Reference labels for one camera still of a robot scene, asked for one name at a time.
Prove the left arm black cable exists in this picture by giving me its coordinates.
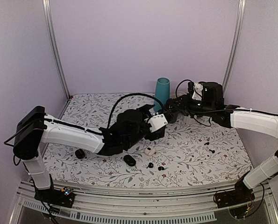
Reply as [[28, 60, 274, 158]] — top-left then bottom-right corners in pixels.
[[107, 92, 164, 131]]

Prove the black oval earbud case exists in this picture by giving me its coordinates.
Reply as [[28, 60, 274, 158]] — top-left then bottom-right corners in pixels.
[[123, 154, 136, 167]]

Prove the cream open earbud case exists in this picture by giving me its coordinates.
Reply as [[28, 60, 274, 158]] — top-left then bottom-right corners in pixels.
[[144, 147, 156, 156]]

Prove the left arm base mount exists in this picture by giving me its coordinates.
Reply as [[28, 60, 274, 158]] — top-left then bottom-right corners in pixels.
[[35, 188, 76, 208]]

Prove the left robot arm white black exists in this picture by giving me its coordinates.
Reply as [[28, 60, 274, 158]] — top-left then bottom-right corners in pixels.
[[13, 105, 168, 203]]

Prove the left aluminium frame post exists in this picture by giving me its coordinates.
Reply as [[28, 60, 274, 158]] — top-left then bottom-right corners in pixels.
[[42, 0, 70, 99]]

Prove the right aluminium frame post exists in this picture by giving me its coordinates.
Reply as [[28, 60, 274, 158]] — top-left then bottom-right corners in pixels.
[[222, 0, 246, 96]]

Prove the black earbud charging case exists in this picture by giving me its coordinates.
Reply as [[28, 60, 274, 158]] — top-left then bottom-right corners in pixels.
[[75, 149, 85, 159]]

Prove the teal tall vase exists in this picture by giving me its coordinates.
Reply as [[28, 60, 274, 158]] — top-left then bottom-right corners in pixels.
[[155, 77, 170, 105]]

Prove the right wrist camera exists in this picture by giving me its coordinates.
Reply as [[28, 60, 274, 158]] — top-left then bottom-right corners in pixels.
[[188, 82, 203, 100]]

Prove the front aluminium rail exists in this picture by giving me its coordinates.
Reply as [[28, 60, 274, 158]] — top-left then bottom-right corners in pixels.
[[10, 181, 278, 224]]

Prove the floral patterned table mat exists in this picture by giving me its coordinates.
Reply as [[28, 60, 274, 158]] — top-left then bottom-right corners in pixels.
[[39, 93, 253, 189]]

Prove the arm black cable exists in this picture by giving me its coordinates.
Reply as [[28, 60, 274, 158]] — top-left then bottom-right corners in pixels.
[[175, 79, 237, 128], [107, 92, 164, 131]]

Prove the aluminium frame post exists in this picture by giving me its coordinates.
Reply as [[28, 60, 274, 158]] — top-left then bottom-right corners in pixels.
[[222, 0, 246, 96], [42, 0, 70, 99]]

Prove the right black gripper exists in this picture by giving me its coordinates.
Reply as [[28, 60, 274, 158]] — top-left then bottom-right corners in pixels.
[[169, 93, 215, 119]]

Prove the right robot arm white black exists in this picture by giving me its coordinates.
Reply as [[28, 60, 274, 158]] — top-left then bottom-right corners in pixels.
[[165, 80, 278, 203]]

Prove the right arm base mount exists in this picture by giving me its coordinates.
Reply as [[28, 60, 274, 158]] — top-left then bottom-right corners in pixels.
[[213, 182, 255, 208]]

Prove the dark grey mug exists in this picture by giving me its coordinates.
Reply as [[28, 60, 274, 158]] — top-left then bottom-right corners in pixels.
[[165, 111, 178, 124]]

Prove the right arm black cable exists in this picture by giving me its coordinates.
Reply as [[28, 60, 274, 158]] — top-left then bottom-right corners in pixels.
[[175, 79, 237, 128]]

